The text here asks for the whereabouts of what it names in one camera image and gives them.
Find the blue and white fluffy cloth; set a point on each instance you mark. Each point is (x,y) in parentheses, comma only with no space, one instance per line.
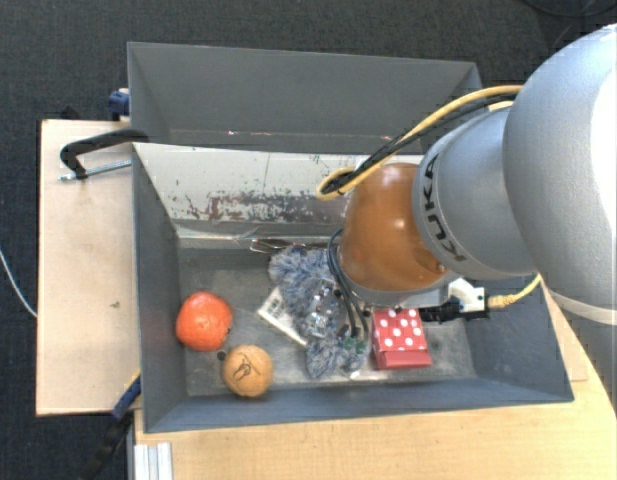
(295,273)

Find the tan ball with black drawing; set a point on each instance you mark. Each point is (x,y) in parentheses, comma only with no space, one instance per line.
(248,371)

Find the grey metal bin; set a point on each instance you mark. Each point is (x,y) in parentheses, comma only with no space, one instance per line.
(288,93)

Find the red box with white dots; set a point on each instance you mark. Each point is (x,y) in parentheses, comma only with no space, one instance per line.
(400,340)

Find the orange fruit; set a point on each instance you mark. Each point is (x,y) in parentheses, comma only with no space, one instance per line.
(204,321)

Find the black cylinder on white bracket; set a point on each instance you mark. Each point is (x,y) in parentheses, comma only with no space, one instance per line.
(465,293)

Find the pale wood board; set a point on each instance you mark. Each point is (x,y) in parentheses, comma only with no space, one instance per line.
(83,278)

